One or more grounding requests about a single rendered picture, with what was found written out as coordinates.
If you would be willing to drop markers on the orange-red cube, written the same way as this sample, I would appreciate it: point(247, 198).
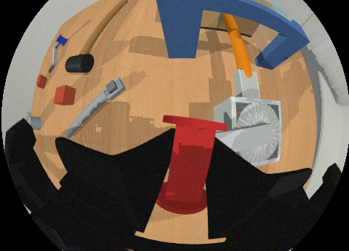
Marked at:
point(41, 81)
point(65, 95)

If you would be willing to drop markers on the wooden-handled mallet with black head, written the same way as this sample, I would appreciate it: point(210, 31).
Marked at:
point(83, 62)

